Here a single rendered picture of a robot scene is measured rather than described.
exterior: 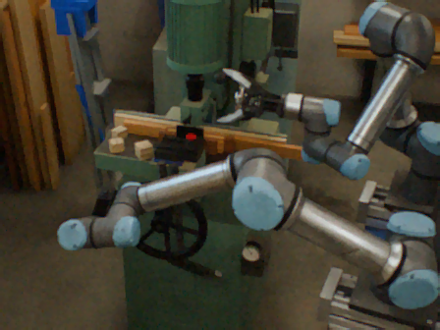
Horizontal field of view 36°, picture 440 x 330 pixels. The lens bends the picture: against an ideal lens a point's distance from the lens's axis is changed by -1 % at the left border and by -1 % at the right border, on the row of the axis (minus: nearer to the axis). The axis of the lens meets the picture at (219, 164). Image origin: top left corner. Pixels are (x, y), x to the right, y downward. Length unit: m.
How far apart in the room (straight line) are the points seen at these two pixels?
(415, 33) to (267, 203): 0.68
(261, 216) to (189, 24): 0.73
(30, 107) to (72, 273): 0.88
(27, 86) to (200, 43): 1.57
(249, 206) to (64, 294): 1.68
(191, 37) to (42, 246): 1.62
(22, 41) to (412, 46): 2.02
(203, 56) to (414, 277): 0.91
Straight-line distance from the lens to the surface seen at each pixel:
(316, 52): 4.58
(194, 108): 2.17
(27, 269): 3.23
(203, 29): 2.04
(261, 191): 1.49
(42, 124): 3.52
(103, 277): 3.13
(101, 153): 2.25
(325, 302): 1.91
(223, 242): 2.28
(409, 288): 1.64
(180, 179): 1.72
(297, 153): 2.21
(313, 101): 1.91
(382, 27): 1.96
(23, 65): 3.42
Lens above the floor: 2.06
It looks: 32 degrees down
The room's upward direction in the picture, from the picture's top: 1 degrees clockwise
